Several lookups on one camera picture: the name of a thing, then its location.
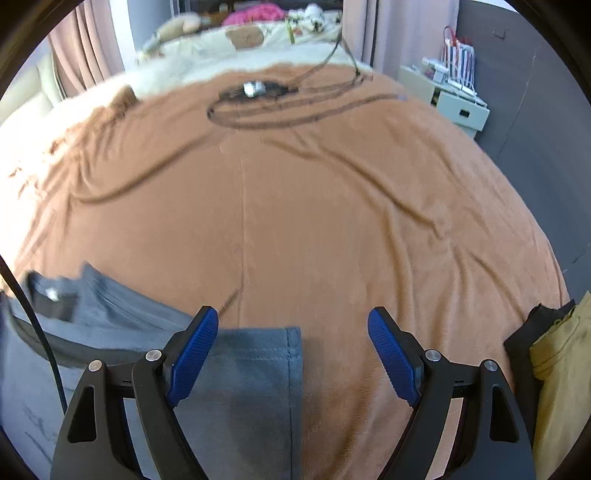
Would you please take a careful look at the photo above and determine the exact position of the grey t-shirt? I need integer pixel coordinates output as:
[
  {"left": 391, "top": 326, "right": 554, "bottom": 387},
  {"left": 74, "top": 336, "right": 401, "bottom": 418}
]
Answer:
[{"left": 1, "top": 266, "right": 303, "bottom": 479}]

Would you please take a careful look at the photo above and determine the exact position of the folded black garment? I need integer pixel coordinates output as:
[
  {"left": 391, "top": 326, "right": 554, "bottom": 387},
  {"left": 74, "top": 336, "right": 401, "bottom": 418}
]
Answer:
[{"left": 504, "top": 300, "right": 575, "bottom": 386}]

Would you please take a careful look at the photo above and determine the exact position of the orange-brown blanket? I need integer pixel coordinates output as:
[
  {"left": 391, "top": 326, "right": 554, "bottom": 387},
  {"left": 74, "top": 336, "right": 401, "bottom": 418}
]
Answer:
[{"left": 1, "top": 61, "right": 568, "bottom": 479}]

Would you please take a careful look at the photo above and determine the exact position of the white bedside drawer cabinet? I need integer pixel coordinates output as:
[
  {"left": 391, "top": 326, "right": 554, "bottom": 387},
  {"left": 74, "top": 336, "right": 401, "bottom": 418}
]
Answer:
[{"left": 398, "top": 66, "right": 490, "bottom": 138}]

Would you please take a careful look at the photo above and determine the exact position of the cream padded headboard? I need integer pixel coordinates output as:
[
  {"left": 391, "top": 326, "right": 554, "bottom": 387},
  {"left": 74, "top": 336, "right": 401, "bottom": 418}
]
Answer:
[{"left": 1, "top": 52, "right": 65, "bottom": 123}]

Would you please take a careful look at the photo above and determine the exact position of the bear print pillow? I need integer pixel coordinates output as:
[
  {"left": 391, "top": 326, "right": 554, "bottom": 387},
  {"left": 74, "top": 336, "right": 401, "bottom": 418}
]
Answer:
[{"left": 136, "top": 10, "right": 342, "bottom": 64}]

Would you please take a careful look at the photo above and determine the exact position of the right pink curtain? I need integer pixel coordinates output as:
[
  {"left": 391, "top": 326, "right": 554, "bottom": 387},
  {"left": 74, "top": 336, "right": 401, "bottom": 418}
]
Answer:
[{"left": 342, "top": 0, "right": 460, "bottom": 78}]

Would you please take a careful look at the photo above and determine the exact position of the pink curtain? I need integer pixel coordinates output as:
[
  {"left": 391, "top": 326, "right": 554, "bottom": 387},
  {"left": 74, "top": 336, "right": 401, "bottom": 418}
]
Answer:
[
  {"left": 48, "top": 0, "right": 124, "bottom": 97},
  {"left": 342, "top": 0, "right": 460, "bottom": 78}
]

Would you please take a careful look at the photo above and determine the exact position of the left pink curtain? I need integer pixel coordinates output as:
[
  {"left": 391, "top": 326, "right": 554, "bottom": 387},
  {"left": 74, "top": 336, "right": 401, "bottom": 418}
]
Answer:
[{"left": 48, "top": 0, "right": 124, "bottom": 97}]

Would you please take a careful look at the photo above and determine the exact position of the cream bed sheet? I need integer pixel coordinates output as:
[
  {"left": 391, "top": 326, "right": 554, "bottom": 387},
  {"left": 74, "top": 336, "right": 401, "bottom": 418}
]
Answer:
[{"left": 1, "top": 4, "right": 349, "bottom": 150}]

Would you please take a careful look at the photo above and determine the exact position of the cream plush toy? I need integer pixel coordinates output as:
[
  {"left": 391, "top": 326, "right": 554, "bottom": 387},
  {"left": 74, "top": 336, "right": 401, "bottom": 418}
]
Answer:
[{"left": 142, "top": 12, "right": 202, "bottom": 51}]

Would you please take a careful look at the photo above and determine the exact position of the black white patterned cloth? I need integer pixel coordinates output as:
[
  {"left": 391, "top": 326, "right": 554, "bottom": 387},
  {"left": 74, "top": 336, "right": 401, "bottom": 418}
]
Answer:
[{"left": 286, "top": 3, "right": 327, "bottom": 33}]

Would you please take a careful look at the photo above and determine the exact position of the pink fluffy garment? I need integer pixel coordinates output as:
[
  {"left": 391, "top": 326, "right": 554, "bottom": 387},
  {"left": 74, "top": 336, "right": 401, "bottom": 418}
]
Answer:
[{"left": 222, "top": 3, "right": 287, "bottom": 26}]

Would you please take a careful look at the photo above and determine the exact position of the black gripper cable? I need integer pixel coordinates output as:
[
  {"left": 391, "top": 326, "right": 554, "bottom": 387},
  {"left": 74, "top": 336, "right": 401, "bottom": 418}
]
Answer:
[{"left": 0, "top": 255, "right": 70, "bottom": 416}]

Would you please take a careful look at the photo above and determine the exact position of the black cable with device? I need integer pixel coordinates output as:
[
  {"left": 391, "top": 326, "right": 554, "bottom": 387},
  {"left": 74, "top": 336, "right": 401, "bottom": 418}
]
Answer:
[{"left": 206, "top": 27, "right": 410, "bottom": 130}]

